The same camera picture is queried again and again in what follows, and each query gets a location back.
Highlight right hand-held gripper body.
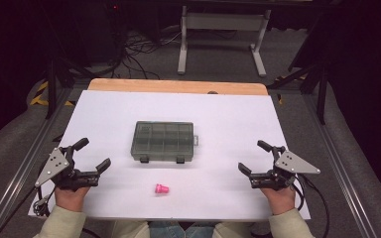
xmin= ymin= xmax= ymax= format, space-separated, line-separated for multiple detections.
xmin=249 ymin=146 xmax=322 ymax=192

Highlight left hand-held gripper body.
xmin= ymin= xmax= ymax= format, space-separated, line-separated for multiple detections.
xmin=34 ymin=145 xmax=101 ymax=193

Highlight pink plastic cylinder part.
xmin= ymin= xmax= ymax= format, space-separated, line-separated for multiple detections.
xmin=154 ymin=183 xmax=170 ymax=195

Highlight grey transparent compartment box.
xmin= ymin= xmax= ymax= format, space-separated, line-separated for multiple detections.
xmin=130 ymin=120 xmax=200 ymax=165

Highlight person's left hand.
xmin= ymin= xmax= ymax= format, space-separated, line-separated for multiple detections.
xmin=54 ymin=185 xmax=90 ymax=213

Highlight person's right hand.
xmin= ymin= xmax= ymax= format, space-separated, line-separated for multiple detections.
xmin=260 ymin=184 xmax=298 ymax=216

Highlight yellow black floor tape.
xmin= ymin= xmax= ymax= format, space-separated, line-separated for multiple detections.
xmin=29 ymin=80 xmax=75 ymax=107

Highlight black tripod stand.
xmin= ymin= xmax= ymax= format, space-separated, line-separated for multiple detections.
xmin=266 ymin=59 xmax=330 ymax=126
xmin=44 ymin=59 xmax=97 ymax=120

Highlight person's legs in jeans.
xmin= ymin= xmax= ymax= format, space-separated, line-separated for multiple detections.
xmin=148 ymin=220 xmax=219 ymax=238

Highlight wooden table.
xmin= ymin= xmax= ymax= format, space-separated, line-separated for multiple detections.
xmin=87 ymin=77 xmax=269 ymax=97

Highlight white metal stand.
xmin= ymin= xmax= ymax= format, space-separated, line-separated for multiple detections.
xmin=177 ymin=5 xmax=272 ymax=78

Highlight aluminium rail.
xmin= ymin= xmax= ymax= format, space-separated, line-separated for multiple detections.
xmin=0 ymin=88 xmax=77 ymax=238
xmin=302 ymin=93 xmax=378 ymax=238

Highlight left hand-held gripper cable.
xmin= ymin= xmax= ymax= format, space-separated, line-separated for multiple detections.
xmin=32 ymin=186 xmax=58 ymax=218

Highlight hand-held gripper cable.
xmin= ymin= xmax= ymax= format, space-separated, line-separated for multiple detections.
xmin=290 ymin=173 xmax=331 ymax=238
xmin=32 ymin=186 xmax=58 ymax=218

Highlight right hand-held gripper cable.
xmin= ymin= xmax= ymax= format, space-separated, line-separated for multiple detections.
xmin=290 ymin=173 xmax=331 ymax=238

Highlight black floor cables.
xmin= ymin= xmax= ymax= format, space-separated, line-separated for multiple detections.
xmin=112 ymin=29 xmax=183 ymax=80

